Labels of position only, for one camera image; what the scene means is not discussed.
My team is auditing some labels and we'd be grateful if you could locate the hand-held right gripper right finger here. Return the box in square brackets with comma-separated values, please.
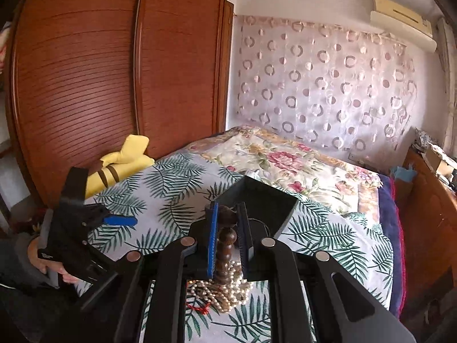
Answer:
[236, 202, 418, 343]

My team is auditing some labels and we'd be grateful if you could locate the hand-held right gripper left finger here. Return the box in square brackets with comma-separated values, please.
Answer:
[45, 201, 220, 343]

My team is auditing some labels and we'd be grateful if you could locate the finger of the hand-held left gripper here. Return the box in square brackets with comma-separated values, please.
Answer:
[84, 203, 138, 231]

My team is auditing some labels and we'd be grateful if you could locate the black jewelry box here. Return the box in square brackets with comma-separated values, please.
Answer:
[213, 175, 298, 240]

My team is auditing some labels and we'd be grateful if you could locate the pearl necklace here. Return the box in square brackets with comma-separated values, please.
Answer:
[186, 260, 252, 315]

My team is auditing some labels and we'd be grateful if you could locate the person's left hand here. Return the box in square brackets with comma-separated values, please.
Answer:
[27, 238, 79, 284]

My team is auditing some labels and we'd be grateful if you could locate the leaf print bed sheet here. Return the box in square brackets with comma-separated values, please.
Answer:
[77, 152, 395, 343]

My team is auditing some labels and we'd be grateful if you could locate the yellow plush toy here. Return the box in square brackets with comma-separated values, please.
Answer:
[85, 134, 156, 199]

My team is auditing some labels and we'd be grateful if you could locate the floral blanket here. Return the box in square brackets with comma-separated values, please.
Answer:
[186, 125, 384, 222]

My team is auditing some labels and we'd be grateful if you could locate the blue blanket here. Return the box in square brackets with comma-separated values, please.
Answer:
[376, 173, 408, 318]

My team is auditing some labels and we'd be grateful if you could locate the wooden wardrobe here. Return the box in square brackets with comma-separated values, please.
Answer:
[7, 0, 234, 208]

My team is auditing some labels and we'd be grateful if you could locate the blue paper bag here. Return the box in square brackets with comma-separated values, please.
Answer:
[390, 164, 417, 184]

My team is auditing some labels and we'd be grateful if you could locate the wooden side cabinet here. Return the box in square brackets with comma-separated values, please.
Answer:
[403, 148, 457, 311]

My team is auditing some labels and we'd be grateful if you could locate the patterned paper bundle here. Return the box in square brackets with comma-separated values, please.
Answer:
[410, 127, 435, 151]

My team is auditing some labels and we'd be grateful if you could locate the cardboard box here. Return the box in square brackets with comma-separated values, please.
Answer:
[423, 146, 457, 176]

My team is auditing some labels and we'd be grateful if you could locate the cream air conditioner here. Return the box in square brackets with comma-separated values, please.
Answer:
[369, 0, 438, 51]

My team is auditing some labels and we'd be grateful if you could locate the pale window curtain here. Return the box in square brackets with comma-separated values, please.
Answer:
[436, 17, 452, 90]

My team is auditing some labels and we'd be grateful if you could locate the circle pattern wall curtain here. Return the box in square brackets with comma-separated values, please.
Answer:
[234, 14, 418, 152]

